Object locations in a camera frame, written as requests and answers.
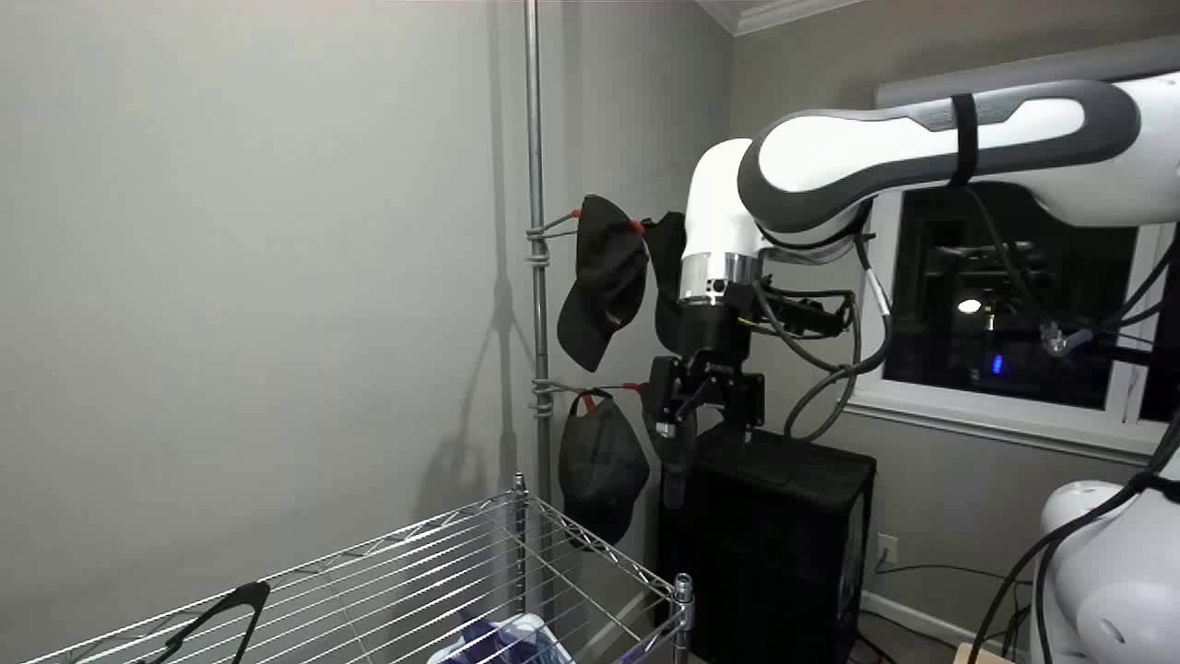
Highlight black clothes hanger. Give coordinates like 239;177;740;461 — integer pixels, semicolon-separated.
133;578;273;664

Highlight black speaker box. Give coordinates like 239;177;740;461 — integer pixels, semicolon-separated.
656;421;882;664

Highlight white framed window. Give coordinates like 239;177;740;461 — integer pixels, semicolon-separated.
845;49;1180;466

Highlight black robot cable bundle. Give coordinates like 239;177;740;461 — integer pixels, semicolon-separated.
749;181;1180;664

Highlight black cap orange lettering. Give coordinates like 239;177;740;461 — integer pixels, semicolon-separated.
642;211;694;357

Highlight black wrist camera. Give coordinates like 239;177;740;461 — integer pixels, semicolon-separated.
771;286;858;338

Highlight chrome wire shelf cart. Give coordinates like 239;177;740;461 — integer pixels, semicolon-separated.
23;477;699;664

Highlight plain black cap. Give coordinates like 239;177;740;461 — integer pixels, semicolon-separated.
554;191;654;376

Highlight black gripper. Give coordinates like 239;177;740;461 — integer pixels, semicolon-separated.
647;294;769;443

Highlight black mesh-back cap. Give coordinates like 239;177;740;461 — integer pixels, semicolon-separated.
556;386;654;545

